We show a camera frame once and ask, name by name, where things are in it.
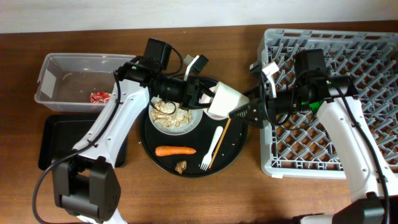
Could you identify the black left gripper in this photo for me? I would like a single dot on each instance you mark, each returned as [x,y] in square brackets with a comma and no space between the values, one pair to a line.
[192,97]

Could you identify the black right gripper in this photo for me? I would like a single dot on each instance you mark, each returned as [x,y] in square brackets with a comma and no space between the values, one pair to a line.
[263,103]

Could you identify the white bowl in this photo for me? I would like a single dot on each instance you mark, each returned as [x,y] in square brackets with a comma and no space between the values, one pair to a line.
[206,112]

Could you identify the cream paper cup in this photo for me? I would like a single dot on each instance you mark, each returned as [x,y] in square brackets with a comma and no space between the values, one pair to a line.
[234,98]

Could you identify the grey plate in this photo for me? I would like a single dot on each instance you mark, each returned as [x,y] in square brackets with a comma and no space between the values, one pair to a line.
[197,116]

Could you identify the red snack wrapper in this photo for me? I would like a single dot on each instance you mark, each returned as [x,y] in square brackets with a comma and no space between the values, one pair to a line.
[100,97]

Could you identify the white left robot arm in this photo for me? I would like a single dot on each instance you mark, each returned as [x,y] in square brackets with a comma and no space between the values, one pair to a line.
[84,181]

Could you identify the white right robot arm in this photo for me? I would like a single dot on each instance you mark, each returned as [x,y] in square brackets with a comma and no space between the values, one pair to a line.
[334,100]

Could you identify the grey dishwasher rack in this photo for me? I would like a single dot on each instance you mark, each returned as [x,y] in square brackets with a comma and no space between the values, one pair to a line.
[302,147]

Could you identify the clear plastic waste bin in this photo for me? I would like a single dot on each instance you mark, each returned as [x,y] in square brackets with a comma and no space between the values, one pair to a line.
[67,80]

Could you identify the wooden chopstick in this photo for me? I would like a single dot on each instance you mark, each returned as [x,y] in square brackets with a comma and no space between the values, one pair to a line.
[220,142]

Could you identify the rice and peanut shells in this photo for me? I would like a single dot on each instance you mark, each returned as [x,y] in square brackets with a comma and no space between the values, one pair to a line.
[169,115]

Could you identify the round black serving tray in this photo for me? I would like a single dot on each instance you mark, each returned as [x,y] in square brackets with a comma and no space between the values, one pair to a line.
[199,139]

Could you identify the orange carrot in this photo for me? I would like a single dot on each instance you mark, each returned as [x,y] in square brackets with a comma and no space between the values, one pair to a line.
[173,150]

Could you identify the white plastic fork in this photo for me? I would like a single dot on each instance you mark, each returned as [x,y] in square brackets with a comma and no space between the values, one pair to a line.
[208,157]

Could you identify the brown food scrap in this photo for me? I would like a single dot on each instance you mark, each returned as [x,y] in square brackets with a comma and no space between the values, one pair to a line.
[181,167]

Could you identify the black rectangular tray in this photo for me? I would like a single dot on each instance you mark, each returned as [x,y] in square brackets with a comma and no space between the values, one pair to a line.
[61,133]

